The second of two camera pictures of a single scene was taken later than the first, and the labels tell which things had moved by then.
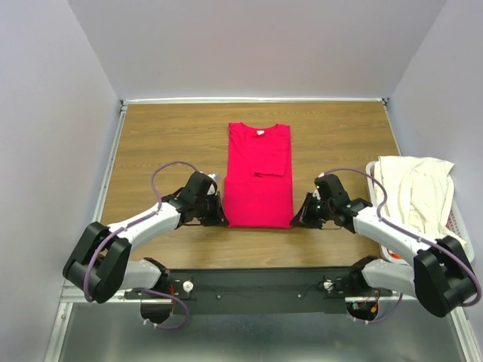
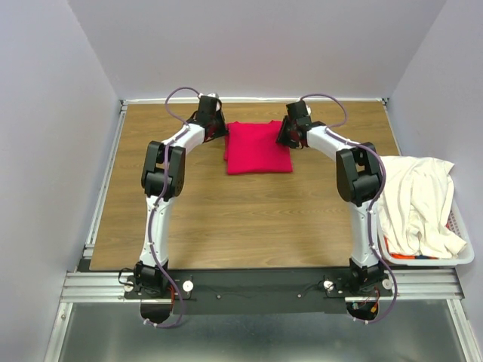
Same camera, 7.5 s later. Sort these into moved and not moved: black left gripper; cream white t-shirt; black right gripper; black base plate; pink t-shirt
Moved: black left gripper; black right gripper; pink t-shirt
Not moved: cream white t-shirt; black base plate
